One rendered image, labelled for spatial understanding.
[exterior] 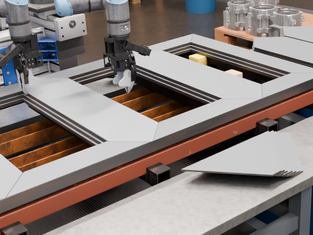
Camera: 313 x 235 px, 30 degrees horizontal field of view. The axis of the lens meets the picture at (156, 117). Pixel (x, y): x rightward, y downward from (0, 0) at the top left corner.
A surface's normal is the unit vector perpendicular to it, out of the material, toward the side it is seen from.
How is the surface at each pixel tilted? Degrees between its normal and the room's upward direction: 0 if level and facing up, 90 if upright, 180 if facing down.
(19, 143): 90
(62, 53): 90
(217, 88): 0
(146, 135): 0
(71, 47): 90
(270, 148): 0
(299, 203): 90
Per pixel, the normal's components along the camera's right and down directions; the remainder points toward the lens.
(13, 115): -0.06, -0.91
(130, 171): 0.60, 0.29
